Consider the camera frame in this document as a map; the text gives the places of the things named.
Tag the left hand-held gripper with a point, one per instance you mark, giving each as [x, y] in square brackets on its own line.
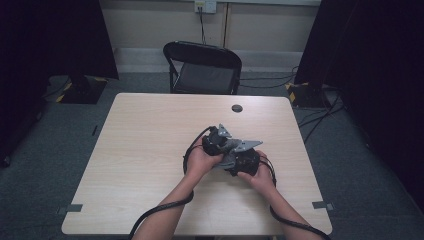
[213, 141]

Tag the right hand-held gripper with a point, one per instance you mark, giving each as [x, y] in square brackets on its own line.
[246, 163]

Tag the person's right hand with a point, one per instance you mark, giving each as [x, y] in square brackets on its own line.
[263, 178]

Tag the person's left hand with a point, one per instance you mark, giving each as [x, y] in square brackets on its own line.
[198, 163]

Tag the black folding chair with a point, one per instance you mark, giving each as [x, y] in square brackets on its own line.
[203, 78]

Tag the grey tape strip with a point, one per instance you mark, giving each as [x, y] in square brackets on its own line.
[321, 205]
[70, 208]

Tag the black stand base striped tape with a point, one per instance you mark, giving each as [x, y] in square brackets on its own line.
[306, 96]
[83, 91]

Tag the black curtain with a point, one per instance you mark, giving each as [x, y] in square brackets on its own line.
[376, 66]
[50, 40]

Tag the vertical wall conduit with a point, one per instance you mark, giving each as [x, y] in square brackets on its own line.
[226, 25]

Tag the white wall socket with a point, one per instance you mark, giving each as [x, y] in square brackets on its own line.
[205, 6]

